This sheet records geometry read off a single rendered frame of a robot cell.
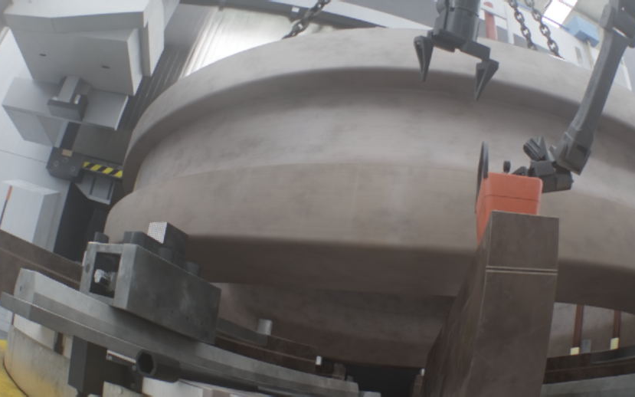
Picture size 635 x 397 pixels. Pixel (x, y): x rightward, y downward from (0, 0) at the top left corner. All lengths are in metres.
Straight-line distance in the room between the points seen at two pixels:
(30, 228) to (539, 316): 4.25
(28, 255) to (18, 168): 2.70
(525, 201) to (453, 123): 1.01
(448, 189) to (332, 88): 0.68
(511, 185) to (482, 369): 0.39
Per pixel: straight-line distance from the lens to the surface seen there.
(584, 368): 3.24
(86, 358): 1.16
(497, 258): 0.87
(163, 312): 1.70
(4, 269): 2.73
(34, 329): 1.84
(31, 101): 4.46
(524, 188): 1.06
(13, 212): 4.75
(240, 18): 5.69
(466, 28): 0.88
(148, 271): 1.66
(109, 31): 3.60
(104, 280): 1.79
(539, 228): 0.90
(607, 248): 1.88
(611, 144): 2.30
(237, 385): 1.39
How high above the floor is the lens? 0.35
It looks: 21 degrees up
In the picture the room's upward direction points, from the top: 10 degrees clockwise
